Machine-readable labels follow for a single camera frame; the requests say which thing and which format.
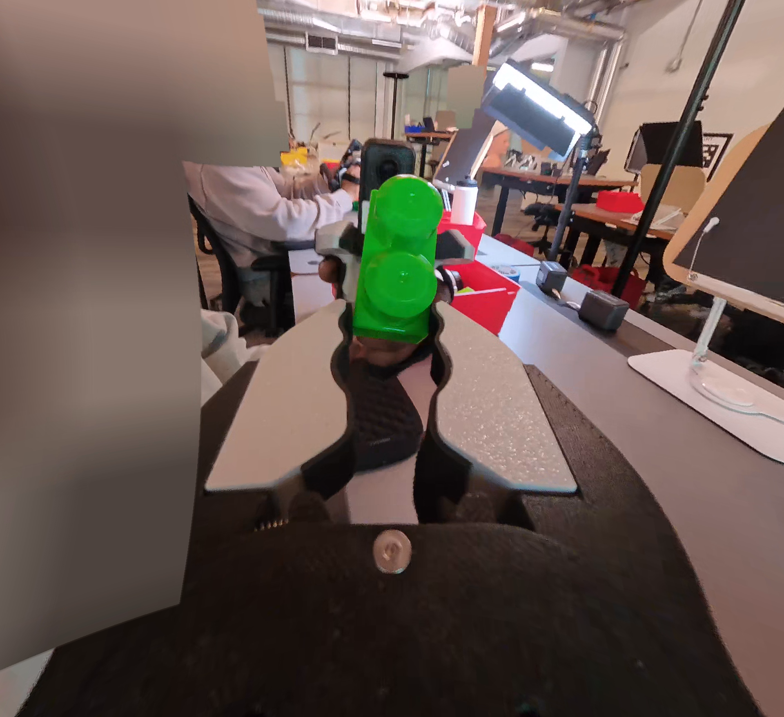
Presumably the white cable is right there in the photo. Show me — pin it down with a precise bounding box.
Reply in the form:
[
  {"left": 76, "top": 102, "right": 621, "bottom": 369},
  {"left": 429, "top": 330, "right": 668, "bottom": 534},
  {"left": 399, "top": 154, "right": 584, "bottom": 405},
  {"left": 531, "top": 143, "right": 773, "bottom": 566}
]
[{"left": 688, "top": 216, "right": 721, "bottom": 282}]

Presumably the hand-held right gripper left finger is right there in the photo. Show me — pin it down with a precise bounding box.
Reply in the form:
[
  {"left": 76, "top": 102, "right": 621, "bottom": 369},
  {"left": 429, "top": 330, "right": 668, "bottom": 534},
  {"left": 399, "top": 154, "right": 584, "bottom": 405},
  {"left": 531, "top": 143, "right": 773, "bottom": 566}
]
[{"left": 205, "top": 299, "right": 357, "bottom": 499}]

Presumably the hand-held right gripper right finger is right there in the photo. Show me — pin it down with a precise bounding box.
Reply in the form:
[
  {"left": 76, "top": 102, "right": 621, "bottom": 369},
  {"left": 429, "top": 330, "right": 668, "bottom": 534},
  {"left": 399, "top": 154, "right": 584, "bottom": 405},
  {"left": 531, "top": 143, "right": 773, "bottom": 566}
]
[{"left": 416, "top": 302, "right": 580, "bottom": 521}]

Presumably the white board stand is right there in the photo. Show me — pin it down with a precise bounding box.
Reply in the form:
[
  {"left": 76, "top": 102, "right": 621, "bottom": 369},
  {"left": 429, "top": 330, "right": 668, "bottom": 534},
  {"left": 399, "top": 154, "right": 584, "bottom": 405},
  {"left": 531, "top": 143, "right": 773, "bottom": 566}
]
[{"left": 627, "top": 296, "right": 784, "bottom": 462}]

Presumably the black monitor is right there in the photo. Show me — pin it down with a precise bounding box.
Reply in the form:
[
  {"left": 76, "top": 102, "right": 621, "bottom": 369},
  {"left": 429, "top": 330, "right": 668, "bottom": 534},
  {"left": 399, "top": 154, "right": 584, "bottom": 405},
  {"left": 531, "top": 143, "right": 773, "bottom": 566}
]
[{"left": 624, "top": 120, "right": 704, "bottom": 174}]

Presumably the green toy building block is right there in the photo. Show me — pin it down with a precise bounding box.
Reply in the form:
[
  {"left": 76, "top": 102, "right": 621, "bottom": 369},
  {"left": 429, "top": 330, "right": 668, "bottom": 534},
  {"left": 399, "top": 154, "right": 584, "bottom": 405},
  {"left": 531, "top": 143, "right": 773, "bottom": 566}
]
[{"left": 352, "top": 174, "right": 445, "bottom": 343}]

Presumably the red tray on desk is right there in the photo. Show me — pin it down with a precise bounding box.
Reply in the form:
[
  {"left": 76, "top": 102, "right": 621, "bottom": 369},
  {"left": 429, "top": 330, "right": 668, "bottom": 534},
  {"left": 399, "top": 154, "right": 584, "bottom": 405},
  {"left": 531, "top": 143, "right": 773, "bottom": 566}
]
[{"left": 597, "top": 189, "right": 645, "bottom": 213}]

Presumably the wooden top desk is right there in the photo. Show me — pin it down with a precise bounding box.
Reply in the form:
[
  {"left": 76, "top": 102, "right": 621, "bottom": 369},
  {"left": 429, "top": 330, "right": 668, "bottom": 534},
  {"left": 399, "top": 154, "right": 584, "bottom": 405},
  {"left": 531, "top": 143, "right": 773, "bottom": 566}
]
[
  {"left": 554, "top": 203, "right": 676, "bottom": 280},
  {"left": 479, "top": 165, "right": 638, "bottom": 235}
]

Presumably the printed wall marker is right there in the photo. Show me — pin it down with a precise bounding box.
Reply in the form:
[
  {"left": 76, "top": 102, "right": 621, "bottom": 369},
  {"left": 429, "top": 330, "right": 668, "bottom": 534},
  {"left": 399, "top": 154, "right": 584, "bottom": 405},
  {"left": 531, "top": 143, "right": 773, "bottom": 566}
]
[{"left": 701, "top": 131, "right": 734, "bottom": 181}]

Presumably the black office chair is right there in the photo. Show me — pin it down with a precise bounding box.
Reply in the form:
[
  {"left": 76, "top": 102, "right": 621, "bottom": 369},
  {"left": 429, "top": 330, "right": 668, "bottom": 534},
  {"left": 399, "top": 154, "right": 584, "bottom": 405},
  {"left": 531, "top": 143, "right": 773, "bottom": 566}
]
[{"left": 187, "top": 196, "right": 294, "bottom": 338}]

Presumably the black floor lamp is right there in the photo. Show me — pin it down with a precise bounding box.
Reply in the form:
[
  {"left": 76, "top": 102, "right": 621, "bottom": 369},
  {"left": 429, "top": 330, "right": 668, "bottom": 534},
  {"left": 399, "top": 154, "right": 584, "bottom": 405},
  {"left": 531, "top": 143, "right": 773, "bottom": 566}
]
[{"left": 382, "top": 71, "right": 410, "bottom": 143}]

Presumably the large red plastic bin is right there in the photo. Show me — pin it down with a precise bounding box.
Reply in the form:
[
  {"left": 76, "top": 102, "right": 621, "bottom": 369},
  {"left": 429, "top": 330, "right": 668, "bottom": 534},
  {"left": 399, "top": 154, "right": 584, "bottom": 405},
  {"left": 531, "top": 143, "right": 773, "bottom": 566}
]
[{"left": 436, "top": 263, "right": 521, "bottom": 337}]

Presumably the black pole with round top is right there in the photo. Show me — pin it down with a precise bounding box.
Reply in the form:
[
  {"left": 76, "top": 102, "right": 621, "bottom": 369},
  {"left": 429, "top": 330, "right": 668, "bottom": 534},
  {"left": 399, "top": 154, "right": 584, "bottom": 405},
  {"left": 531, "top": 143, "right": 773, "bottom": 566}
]
[{"left": 611, "top": 0, "right": 774, "bottom": 299}]

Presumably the white water bottle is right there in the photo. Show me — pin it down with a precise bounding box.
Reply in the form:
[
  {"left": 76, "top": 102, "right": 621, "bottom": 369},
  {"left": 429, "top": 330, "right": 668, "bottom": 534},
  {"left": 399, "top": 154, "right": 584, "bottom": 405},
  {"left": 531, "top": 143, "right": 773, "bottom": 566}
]
[{"left": 451, "top": 176, "right": 479, "bottom": 227}]

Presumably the small grey power adapter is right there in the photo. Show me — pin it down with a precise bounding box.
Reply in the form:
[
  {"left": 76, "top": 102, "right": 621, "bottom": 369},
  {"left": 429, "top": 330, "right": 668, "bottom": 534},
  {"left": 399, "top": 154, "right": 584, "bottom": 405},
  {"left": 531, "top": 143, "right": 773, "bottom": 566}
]
[{"left": 535, "top": 260, "right": 572, "bottom": 296}]

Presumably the black light stand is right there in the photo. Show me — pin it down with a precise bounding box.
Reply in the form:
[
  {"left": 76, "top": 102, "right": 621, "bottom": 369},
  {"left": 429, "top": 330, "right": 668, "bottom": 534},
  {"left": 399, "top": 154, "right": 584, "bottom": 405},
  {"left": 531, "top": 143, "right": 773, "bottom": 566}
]
[{"left": 547, "top": 132, "right": 600, "bottom": 263}]

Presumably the person's pale sweatshirt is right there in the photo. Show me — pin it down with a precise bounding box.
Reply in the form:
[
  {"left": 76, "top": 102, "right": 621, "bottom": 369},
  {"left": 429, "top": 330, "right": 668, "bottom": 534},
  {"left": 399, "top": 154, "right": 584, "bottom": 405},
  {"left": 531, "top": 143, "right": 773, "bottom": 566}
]
[{"left": 201, "top": 309, "right": 272, "bottom": 407}]

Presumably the black swivel chair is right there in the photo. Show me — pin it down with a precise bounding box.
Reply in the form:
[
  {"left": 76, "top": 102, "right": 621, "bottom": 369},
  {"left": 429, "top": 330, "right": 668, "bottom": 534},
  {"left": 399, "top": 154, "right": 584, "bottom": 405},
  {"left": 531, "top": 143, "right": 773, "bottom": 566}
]
[{"left": 522, "top": 201, "right": 559, "bottom": 255}]

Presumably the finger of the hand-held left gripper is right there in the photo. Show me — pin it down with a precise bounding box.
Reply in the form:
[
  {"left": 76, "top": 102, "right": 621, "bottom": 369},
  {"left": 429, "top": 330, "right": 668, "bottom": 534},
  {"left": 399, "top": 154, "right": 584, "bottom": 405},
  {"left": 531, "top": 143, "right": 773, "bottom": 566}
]
[
  {"left": 315, "top": 222, "right": 368, "bottom": 304},
  {"left": 434, "top": 229, "right": 477, "bottom": 268}
]

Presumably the studio light panel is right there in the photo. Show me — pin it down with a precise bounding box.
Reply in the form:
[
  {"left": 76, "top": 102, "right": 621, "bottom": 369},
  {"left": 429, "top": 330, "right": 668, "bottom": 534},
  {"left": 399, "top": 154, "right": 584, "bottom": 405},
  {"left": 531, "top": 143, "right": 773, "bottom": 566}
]
[{"left": 480, "top": 60, "right": 599, "bottom": 158}]

